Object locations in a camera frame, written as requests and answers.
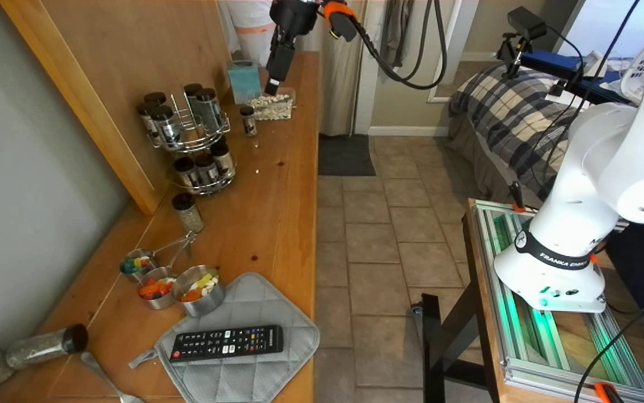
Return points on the grey quilted pot holder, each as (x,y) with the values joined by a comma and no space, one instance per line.
(262,377)

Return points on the white door frame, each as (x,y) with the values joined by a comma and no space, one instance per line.
(453,46)

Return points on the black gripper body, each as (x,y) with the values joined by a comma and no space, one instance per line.
(296,17)

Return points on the small steel measuring cup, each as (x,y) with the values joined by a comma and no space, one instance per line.
(137,264)

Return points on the wooden robot table black legs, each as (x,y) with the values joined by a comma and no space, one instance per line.
(486,298)

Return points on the bed with plaid blanket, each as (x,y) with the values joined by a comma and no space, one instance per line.
(509,126)

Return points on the large steel measuring cup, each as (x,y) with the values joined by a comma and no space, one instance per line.
(203,289)

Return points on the glass spice jar black lid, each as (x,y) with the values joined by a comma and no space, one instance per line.
(146,116)
(194,94)
(184,173)
(204,171)
(186,213)
(156,98)
(222,160)
(210,110)
(249,122)
(43,348)

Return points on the white lined trash can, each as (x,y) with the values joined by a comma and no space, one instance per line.
(252,26)

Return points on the pale closet door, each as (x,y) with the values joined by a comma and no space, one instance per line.
(342,74)

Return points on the dark floor mat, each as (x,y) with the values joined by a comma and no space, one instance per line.
(346,154)

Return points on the grey hanging cloth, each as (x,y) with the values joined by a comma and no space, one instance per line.
(397,30)

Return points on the teal tissue box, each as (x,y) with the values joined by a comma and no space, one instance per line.
(244,82)

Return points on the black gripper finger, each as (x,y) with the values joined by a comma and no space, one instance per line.
(287,63)
(273,67)

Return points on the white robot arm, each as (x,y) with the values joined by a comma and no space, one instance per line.
(620,164)

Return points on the aluminium profile frame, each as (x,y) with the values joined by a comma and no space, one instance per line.
(561,344)

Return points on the black remote control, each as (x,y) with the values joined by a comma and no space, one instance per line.
(224,344)

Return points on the black camera on stand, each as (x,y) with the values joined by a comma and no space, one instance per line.
(524,26)

